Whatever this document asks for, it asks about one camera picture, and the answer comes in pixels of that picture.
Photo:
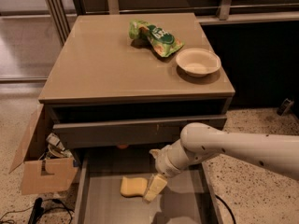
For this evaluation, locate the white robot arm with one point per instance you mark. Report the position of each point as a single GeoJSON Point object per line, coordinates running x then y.
{"type": "Point", "coordinates": [199, 142]}

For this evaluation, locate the black power adapter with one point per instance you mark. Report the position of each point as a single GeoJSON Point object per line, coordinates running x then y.
{"type": "Point", "coordinates": [37, 210]}

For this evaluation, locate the small orange object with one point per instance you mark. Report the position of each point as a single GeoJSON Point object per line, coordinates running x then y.
{"type": "Point", "coordinates": [122, 146]}

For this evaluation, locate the green chip bag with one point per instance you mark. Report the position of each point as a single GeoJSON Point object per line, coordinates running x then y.
{"type": "Point", "coordinates": [163, 42]}

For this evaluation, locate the brown cardboard box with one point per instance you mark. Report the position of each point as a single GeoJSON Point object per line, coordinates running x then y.
{"type": "Point", "coordinates": [41, 175]}

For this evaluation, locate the metal railing frame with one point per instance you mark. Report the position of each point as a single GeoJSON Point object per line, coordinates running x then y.
{"type": "Point", "coordinates": [209, 12]}

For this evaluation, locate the grey open middle drawer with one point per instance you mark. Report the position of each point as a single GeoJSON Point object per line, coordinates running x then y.
{"type": "Point", "coordinates": [188, 198]}

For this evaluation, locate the grey drawer cabinet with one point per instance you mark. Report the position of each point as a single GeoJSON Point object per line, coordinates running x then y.
{"type": "Point", "coordinates": [101, 74]}

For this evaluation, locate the yellow sponge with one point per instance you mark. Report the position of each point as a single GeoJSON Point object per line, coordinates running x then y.
{"type": "Point", "coordinates": [133, 187]}

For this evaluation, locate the white paper bowl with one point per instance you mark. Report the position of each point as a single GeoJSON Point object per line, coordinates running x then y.
{"type": "Point", "coordinates": [198, 62]}

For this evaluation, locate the dark floor object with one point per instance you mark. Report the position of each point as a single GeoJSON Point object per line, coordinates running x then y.
{"type": "Point", "coordinates": [285, 107]}

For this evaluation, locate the grey top drawer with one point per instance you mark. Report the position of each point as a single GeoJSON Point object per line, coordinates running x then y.
{"type": "Point", "coordinates": [129, 132]}

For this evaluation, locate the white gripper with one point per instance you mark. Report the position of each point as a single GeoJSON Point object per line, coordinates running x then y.
{"type": "Point", "coordinates": [163, 162]}

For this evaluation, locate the clutter inside cardboard box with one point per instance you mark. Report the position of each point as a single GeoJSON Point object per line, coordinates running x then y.
{"type": "Point", "coordinates": [55, 149]}

